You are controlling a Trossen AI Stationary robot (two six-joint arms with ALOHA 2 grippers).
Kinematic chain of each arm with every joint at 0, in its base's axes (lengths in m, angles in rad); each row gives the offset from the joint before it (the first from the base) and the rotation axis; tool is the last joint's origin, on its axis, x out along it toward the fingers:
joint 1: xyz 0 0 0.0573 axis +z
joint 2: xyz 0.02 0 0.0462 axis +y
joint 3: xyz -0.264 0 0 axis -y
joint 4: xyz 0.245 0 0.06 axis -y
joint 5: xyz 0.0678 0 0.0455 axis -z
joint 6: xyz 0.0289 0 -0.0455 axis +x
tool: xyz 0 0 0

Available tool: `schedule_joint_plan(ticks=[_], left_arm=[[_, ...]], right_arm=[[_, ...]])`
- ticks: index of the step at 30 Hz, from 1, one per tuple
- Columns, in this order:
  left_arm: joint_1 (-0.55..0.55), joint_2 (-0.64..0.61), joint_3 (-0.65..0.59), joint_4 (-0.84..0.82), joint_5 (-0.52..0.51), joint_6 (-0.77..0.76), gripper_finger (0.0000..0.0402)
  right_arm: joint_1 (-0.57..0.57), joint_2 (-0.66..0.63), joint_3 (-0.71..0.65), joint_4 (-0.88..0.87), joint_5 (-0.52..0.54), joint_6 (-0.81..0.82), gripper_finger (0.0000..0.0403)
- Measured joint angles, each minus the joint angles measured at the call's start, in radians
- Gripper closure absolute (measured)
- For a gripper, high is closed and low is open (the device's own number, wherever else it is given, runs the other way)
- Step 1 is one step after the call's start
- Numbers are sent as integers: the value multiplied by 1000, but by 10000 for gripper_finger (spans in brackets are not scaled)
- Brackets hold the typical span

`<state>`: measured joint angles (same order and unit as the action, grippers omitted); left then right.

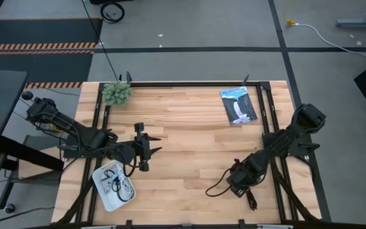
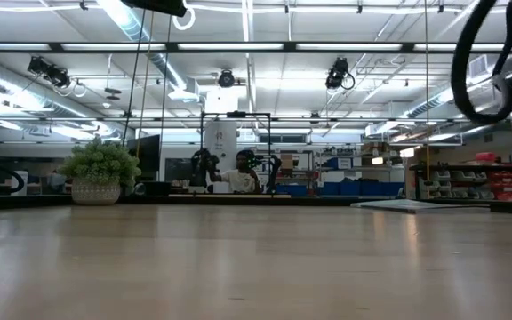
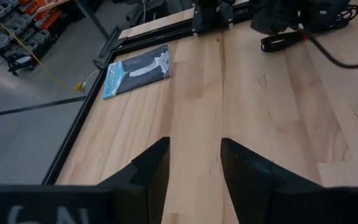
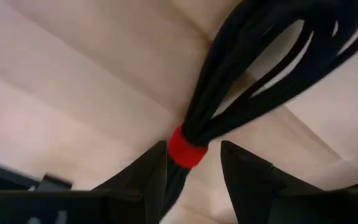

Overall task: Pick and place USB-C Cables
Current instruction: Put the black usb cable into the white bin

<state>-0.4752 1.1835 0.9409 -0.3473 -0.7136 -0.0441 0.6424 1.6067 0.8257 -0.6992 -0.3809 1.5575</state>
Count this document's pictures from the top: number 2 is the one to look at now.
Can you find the black background robot arm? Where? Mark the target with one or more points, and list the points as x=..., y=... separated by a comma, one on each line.
x=273, y=171
x=202, y=166

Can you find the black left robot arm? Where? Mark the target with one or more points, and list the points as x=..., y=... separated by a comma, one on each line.
x=158, y=5

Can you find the person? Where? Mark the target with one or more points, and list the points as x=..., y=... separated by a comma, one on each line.
x=240, y=178

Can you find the white cylindrical tank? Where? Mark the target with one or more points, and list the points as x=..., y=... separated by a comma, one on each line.
x=222, y=142

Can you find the black monitor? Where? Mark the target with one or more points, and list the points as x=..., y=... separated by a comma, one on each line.
x=147, y=155

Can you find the blue storage bins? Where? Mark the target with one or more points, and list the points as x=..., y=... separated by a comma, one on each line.
x=362, y=188

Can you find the green plant in white pot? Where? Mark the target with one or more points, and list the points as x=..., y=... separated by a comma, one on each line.
x=99, y=171

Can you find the grey flat mat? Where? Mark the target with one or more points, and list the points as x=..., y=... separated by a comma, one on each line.
x=411, y=205

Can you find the shelf with red bins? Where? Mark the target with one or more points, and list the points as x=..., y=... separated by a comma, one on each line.
x=496, y=180

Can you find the round black ceiling camera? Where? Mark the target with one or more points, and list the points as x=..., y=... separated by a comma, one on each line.
x=226, y=78

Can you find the black frame bar with lights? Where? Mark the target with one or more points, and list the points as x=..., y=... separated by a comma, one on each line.
x=238, y=46

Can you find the black overhead camera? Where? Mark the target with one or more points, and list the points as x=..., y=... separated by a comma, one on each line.
x=338, y=73

